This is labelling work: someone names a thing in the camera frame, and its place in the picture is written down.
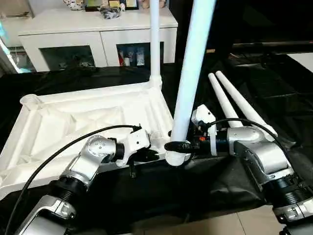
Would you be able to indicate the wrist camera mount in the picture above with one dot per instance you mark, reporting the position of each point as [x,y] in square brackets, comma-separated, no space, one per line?
[137,142]
[204,113]

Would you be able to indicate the teal white plastic object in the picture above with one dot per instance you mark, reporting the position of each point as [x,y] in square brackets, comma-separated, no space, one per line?
[12,61]

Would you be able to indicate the red bottle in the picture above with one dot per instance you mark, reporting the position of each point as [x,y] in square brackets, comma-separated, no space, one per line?
[121,58]

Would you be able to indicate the small tan object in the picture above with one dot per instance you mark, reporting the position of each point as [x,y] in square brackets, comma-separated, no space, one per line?
[210,51]

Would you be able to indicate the white sideboard cabinet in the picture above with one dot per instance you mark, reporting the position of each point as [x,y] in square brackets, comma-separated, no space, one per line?
[73,27]

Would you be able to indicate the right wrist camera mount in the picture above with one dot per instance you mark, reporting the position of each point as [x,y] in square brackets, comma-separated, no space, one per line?
[204,113]

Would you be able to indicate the white flat board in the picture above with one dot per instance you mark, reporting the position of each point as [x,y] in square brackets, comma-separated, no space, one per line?
[302,62]

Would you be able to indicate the tall white jar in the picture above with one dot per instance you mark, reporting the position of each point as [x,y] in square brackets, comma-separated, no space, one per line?
[140,57]

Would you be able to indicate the small white jar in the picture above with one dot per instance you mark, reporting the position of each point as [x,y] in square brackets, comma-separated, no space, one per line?
[127,61]

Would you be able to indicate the white tapered table leg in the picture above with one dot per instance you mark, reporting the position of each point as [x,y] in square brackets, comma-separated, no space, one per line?
[155,36]
[244,102]
[225,98]
[193,61]

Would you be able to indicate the white plastic table top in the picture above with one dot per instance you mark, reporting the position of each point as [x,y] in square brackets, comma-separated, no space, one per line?
[61,127]

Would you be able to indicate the black work mat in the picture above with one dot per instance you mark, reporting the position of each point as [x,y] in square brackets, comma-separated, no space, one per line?
[269,98]

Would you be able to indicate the white dotted bowl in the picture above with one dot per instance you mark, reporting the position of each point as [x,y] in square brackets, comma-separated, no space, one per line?
[73,4]

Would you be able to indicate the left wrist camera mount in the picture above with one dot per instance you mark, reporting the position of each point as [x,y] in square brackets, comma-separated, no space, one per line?
[137,142]

